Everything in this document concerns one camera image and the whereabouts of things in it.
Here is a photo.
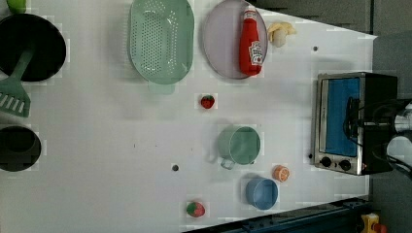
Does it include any lime green cup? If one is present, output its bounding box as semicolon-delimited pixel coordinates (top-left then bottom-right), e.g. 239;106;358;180
6;0;26;14

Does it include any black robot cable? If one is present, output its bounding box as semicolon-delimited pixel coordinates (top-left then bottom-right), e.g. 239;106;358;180
344;96;412;181

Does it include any green slotted spatula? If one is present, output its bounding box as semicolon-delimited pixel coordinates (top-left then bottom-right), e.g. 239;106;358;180
0;50;34;117

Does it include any green metal mug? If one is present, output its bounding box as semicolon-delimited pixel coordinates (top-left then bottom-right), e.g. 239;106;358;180
217;125;261;170

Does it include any red green strawberry toy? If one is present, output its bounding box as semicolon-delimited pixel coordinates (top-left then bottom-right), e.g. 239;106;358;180
186;202;206;217

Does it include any grey round plate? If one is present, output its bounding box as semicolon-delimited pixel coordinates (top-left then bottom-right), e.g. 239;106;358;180
202;0;268;79

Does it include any large black bowl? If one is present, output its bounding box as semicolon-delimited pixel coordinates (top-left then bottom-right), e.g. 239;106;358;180
0;14;66;83

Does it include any red ketchup bottle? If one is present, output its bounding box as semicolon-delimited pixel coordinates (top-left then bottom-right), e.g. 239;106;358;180
239;6;263;76

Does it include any small black cup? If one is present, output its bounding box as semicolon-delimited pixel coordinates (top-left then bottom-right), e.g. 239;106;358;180
0;126;42;172

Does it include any green perforated colander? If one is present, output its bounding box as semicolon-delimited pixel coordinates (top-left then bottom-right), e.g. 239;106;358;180
129;0;194;95

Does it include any orange slice toy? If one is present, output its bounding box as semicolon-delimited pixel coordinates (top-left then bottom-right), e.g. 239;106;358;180
272;165;290;183

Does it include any blue metal table frame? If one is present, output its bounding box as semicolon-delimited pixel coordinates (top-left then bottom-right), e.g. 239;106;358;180
186;198;371;233

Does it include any peeled banana toy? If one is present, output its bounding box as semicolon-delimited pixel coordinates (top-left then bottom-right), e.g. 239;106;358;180
267;22;296;48

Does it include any black silver toaster oven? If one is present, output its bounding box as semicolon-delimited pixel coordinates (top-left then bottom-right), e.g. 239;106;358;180
311;72;397;176

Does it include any blue cup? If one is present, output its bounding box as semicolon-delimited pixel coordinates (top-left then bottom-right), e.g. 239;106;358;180
245;178;279;211

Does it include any yellow red emergency button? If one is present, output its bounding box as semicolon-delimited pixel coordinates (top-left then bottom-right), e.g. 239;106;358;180
361;213;388;233

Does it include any blue glass oven door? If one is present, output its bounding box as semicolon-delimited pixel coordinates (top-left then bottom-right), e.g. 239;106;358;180
319;78;361;157

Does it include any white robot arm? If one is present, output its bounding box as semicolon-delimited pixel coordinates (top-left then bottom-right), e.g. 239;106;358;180
354;99;411;175

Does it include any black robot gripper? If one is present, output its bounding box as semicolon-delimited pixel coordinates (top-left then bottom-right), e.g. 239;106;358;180
358;100;403;132

